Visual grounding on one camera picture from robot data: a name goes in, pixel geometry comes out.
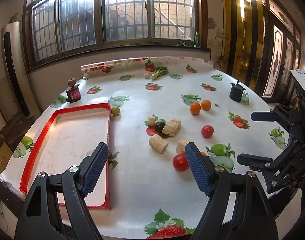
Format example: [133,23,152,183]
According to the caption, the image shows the green leafy vegetable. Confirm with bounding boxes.
[151,66,169,80]

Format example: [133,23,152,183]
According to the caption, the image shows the low wooden stool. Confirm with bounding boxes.
[0,115,36,150]

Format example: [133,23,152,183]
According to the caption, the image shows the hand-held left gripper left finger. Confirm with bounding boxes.
[14,142,109,240]

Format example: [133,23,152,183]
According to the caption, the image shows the barred window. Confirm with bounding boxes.
[22,0,208,69]

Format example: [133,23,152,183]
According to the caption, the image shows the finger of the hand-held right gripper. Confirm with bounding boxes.
[237,136,305,194]
[251,104,305,141]

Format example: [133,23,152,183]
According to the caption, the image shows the black cylindrical device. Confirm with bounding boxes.
[229,79,244,102]

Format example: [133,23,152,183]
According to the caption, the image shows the dark bottle red label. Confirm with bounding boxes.
[65,78,82,103]

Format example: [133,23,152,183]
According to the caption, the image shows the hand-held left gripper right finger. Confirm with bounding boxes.
[185,142,279,240]

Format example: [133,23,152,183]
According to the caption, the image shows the fruit print tablecloth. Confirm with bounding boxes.
[0,56,299,240]

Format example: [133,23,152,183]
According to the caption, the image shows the gold metal door frame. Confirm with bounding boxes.
[224,0,268,93]

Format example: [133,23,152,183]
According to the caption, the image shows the large pale corn cob piece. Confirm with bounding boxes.
[149,134,169,154]

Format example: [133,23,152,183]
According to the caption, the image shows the red tomato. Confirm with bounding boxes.
[173,154,189,172]
[201,125,214,138]

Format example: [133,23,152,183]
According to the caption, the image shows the red-rimmed white tray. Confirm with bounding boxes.
[19,102,111,210]

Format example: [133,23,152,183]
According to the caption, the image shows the standing air conditioner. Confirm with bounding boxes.
[0,21,40,117]

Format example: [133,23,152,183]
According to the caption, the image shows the stained glass door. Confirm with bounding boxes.
[261,0,303,103]

